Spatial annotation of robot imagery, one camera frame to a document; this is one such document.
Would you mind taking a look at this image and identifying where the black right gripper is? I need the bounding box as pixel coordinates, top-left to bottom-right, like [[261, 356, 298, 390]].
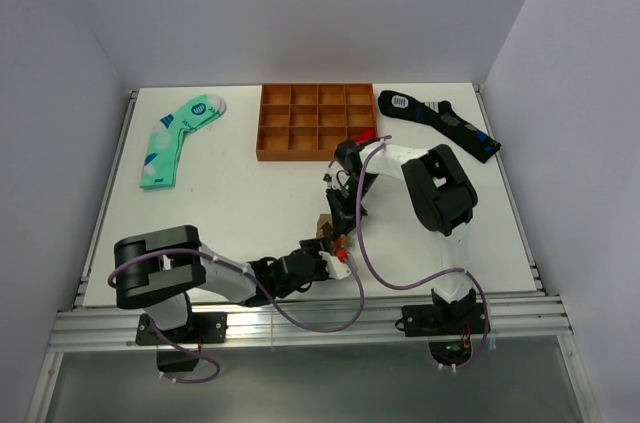
[[328, 173, 379, 241]]

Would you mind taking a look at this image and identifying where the brown argyle sock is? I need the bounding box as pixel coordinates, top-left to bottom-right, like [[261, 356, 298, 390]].
[[316, 214, 353, 250]]

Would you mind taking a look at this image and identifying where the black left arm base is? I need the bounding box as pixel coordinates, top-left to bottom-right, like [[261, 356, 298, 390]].
[[134, 312, 227, 374]]

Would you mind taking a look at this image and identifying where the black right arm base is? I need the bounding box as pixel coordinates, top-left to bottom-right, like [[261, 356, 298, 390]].
[[395, 302, 491, 372]]

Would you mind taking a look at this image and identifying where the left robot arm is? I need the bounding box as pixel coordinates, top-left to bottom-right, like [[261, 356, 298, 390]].
[[108, 225, 350, 342]]

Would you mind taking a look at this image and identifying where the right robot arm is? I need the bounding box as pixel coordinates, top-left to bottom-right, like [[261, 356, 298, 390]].
[[323, 136, 482, 333]]

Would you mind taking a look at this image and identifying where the red rolled sock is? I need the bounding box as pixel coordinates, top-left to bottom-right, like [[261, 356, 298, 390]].
[[353, 128, 377, 143]]

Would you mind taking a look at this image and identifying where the orange compartment tray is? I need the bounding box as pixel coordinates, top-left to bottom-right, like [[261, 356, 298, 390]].
[[256, 83, 377, 162]]

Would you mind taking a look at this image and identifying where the black blue sock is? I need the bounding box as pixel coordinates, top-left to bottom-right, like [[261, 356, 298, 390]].
[[378, 90, 501, 163]]

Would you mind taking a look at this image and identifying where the mint green sock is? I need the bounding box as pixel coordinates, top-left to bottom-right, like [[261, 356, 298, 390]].
[[139, 93, 227, 191]]

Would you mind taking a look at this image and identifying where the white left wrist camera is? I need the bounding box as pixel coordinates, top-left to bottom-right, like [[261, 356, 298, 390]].
[[319, 248, 354, 280]]

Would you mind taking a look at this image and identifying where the aluminium frame rail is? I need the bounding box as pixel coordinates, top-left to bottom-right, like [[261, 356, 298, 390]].
[[48, 296, 573, 353]]

